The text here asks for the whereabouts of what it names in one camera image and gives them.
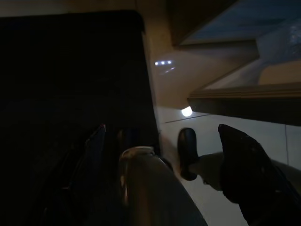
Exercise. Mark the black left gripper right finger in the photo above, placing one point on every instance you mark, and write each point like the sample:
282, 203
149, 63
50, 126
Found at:
249, 179

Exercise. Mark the large black floor mat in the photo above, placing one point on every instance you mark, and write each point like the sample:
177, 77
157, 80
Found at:
70, 70

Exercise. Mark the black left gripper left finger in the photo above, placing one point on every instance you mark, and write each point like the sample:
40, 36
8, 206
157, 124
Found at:
82, 179

